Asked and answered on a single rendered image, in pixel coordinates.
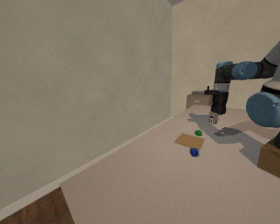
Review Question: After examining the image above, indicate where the green die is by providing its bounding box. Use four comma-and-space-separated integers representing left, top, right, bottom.
195, 130, 202, 136

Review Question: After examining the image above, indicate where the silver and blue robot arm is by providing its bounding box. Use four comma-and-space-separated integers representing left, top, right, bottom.
214, 41, 280, 128

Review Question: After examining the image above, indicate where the tan square mat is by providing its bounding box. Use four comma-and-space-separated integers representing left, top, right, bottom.
175, 134, 204, 151

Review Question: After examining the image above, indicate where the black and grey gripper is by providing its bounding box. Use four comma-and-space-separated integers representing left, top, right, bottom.
204, 83, 230, 124

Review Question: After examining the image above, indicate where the blue die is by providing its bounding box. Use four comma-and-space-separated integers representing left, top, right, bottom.
190, 148, 199, 157

